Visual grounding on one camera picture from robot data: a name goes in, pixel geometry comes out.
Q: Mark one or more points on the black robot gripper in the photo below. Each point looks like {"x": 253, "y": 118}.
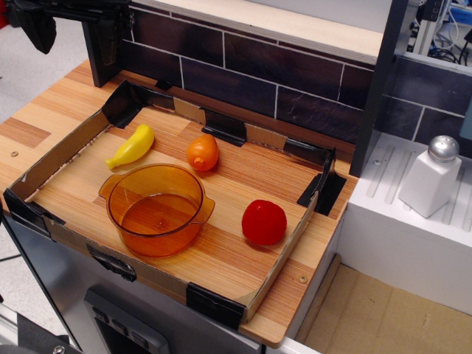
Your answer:
{"x": 103, "y": 37}

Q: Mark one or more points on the orange toy carrot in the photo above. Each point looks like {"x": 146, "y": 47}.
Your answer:
{"x": 203, "y": 153}

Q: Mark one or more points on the cardboard fence with black tape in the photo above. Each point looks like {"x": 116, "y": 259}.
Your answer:
{"x": 220, "y": 275}

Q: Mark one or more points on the orange transparent plastic pot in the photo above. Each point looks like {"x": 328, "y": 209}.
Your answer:
{"x": 158, "y": 209}

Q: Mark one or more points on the yellow toy banana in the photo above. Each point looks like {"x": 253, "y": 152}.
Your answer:
{"x": 133, "y": 148}

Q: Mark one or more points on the red toy tomato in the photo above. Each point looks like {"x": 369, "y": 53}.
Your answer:
{"x": 264, "y": 223}

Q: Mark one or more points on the silver toy oven front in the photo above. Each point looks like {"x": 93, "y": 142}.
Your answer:
{"x": 106, "y": 313}

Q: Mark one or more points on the wooden shelf with dark posts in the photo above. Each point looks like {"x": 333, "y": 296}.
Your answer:
{"x": 316, "y": 78}

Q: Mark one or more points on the white salt shaker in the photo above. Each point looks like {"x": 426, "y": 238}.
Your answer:
{"x": 430, "y": 181}

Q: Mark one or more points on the white toy sink drainboard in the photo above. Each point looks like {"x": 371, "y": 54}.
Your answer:
{"x": 384, "y": 238}

